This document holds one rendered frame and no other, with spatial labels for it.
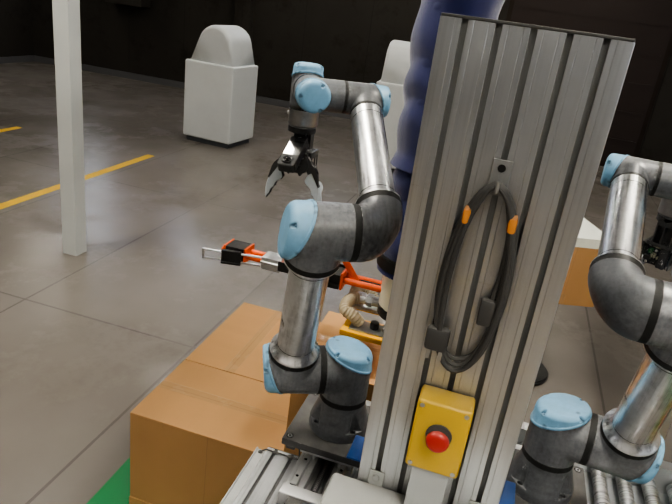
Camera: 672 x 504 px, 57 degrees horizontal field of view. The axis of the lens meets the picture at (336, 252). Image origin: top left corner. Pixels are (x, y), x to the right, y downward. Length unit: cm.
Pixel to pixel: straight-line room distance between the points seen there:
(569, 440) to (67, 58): 396
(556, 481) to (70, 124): 395
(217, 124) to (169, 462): 638
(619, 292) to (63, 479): 244
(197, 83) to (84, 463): 619
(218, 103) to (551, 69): 760
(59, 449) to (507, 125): 266
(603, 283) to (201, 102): 762
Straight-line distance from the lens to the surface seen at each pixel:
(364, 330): 197
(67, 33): 462
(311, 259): 118
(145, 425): 245
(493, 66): 91
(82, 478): 302
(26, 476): 308
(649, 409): 136
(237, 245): 215
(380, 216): 119
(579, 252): 356
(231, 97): 826
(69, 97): 468
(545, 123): 91
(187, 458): 244
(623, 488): 259
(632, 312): 116
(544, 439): 149
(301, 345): 138
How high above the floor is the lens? 203
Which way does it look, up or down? 22 degrees down
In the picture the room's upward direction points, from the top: 8 degrees clockwise
